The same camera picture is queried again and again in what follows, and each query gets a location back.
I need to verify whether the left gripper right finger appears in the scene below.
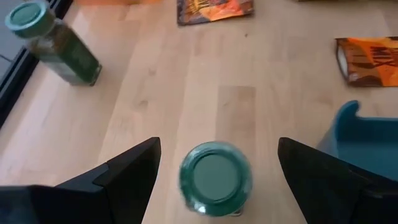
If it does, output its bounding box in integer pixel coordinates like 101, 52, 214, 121
277, 136, 398, 224

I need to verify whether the orange taco seasoning packet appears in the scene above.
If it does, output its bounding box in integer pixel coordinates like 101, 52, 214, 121
176, 0, 254, 26
335, 36, 398, 88

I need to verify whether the blue-grey plastic handled bin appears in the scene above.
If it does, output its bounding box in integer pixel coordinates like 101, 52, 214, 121
316, 100, 398, 183

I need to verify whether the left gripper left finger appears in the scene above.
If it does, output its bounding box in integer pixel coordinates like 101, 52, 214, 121
0, 136, 162, 224

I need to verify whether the translucent orange plastic bin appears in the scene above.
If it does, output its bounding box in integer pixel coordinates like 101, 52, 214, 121
75, 0, 163, 6

